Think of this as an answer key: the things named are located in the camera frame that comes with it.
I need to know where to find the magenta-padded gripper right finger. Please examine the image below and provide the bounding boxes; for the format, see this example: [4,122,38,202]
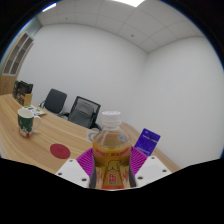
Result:
[128,146,173,188]

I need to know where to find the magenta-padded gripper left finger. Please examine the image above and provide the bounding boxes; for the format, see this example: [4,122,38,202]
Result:
[54,148,98,190]

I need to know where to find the tea bottle with white cap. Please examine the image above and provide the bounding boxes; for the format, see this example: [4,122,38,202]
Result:
[91,110,132,191]

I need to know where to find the flat round red coaster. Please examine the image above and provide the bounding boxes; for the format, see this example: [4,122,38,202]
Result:
[49,143,72,160]

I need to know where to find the purple standing bag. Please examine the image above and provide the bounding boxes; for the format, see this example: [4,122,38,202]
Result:
[134,128,161,157]

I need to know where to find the round printed white paper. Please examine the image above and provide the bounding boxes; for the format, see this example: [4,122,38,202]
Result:
[85,129,101,144]

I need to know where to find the grey mesh office chair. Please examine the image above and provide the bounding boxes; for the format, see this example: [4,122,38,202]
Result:
[61,95,103,131]

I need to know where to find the green and white mug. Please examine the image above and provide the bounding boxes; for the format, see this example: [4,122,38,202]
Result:
[17,108,42,138]

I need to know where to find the printed leaflet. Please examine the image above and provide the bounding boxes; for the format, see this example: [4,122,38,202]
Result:
[22,104,47,117]

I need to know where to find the black office chair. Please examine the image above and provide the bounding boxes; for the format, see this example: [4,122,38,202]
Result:
[39,88,68,116]

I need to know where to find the large black printed box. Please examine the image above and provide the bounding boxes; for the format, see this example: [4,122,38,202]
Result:
[14,80,34,97]

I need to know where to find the small black box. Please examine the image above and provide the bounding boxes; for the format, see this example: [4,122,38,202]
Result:
[12,81,20,100]

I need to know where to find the wooden shelf cabinet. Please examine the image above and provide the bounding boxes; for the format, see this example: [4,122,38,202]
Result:
[0,32,35,96]

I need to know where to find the small ceiling light panel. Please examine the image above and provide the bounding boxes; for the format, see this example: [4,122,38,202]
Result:
[41,2,58,13]

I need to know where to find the large ceiling light panel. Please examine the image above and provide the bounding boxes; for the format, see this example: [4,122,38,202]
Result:
[113,0,146,8]

